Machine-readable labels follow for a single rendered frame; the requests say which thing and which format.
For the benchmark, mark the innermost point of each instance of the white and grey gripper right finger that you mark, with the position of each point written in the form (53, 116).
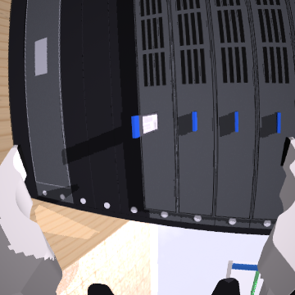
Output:
(277, 261)

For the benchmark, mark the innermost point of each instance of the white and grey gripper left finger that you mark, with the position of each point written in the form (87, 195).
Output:
(28, 265)

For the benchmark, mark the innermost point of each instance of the black server rack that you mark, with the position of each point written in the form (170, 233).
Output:
(73, 73)

